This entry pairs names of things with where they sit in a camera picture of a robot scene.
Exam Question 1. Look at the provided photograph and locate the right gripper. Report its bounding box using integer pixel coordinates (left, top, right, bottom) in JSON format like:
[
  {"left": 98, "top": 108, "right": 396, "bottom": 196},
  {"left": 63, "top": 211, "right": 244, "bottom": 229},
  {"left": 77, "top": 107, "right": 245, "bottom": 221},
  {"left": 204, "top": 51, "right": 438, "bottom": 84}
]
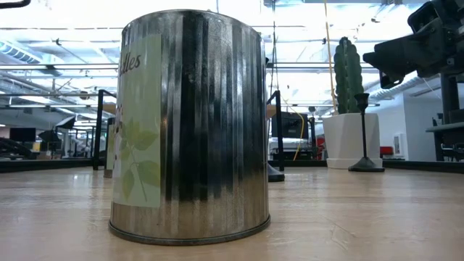
[{"left": 363, "top": 0, "right": 464, "bottom": 90}]

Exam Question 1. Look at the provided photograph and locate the tall black candlestick holder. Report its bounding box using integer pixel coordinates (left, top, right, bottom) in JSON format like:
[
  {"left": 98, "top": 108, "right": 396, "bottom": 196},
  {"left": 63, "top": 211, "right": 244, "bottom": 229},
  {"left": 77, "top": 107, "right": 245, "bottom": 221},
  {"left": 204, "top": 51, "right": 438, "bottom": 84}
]
[{"left": 348, "top": 92, "right": 385, "bottom": 173}]

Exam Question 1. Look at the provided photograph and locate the silver labelled candle tin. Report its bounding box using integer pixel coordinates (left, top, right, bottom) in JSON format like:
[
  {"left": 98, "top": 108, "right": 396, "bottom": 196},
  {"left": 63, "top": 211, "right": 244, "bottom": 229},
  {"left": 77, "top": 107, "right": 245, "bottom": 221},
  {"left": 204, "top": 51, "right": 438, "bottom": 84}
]
[{"left": 107, "top": 9, "right": 272, "bottom": 247}]

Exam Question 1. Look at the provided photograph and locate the green cactus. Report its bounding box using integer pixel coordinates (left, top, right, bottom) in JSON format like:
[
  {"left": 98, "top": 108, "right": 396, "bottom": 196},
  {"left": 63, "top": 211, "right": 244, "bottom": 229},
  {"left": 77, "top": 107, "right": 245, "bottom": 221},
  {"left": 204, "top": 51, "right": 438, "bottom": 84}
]
[{"left": 333, "top": 36, "right": 365, "bottom": 115}]

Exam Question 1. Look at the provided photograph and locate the black monitor stand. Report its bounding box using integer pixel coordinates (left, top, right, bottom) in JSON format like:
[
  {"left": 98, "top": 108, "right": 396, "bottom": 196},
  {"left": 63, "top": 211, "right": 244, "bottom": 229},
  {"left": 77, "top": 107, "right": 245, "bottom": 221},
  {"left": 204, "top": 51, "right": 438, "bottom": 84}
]
[{"left": 439, "top": 72, "right": 462, "bottom": 125}]

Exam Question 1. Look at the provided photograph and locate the grey desk cart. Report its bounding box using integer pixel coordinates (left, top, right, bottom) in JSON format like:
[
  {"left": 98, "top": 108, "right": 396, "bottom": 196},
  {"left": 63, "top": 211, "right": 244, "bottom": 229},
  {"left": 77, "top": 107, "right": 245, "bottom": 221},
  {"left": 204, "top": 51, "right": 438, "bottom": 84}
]
[{"left": 426, "top": 121, "right": 464, "bottom": 162}]

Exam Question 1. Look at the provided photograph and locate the white hexagonal planter pot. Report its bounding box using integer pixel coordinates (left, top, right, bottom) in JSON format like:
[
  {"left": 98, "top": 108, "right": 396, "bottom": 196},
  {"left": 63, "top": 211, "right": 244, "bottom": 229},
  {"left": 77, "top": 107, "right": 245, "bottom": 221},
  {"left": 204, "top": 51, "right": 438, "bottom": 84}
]
[{"left": 321, "top": 112, "right": 384, "bottom": 170}]

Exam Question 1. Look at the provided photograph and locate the black computer case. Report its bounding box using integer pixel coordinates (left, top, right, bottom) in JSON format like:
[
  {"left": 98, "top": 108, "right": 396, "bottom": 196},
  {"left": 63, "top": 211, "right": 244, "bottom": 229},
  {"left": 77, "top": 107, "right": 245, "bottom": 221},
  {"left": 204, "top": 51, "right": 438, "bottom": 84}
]
[{"left": 271, "top": 112, "right": 310, "bottom": 141}]

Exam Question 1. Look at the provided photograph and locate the black studio lamp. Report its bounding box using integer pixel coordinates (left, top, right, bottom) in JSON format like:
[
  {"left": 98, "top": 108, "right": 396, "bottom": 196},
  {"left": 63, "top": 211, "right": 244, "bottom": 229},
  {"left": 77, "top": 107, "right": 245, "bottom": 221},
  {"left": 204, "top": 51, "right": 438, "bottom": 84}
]
[
  {"left": 38, "top": 129, "right": 62, "bottom": 143},
  {"left": 54, "top": 115, "right": 77, "bottom": 131}
]

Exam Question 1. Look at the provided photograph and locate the black distant monitor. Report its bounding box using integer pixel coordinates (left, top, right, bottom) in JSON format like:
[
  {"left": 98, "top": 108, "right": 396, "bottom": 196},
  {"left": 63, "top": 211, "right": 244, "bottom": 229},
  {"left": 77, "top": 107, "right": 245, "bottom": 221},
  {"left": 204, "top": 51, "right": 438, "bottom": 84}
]
[{"left": 9, "top": 127, "right": 37, "bottom": 143}]

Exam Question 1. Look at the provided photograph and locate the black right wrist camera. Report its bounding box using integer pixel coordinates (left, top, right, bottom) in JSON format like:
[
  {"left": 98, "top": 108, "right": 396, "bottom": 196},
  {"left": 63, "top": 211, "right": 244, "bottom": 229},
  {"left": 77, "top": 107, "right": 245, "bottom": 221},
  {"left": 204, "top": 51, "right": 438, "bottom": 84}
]
[{"left": 407, "top": 1, "right": 442, "bottom": 34}]

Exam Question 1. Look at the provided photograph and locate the yellow hanging cable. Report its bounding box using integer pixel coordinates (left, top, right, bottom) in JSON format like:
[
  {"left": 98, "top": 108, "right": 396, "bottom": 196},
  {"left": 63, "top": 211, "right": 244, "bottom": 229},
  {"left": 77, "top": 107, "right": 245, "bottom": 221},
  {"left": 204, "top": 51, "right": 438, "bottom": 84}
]
[{"left": 323, "top": 0, "right": 339, "bottom": 114}]

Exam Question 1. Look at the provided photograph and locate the white wall frame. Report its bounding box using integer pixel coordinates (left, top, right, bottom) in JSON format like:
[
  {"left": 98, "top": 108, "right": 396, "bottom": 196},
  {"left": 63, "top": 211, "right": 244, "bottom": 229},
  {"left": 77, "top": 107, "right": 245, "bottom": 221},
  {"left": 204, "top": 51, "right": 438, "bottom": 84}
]
[{"left": 393, "top": 133, "right": 405, "bottom": 157}]

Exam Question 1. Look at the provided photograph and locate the thin yellow looped cable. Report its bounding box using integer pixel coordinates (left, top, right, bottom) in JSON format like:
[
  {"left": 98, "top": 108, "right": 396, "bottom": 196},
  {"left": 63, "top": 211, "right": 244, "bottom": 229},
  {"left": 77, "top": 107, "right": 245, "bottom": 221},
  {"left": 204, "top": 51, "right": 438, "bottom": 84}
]
[{"left": 281, "top": 97, "right": 305, "bottom": 161}]

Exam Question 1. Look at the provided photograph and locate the black hanging cable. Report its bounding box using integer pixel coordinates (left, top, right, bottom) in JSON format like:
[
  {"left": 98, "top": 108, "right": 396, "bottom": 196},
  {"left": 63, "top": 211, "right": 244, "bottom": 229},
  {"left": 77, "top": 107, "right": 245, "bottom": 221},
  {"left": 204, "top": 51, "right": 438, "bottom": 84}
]
[{"left": 268, "top": 0, "right": 279, "bottom": 96}]

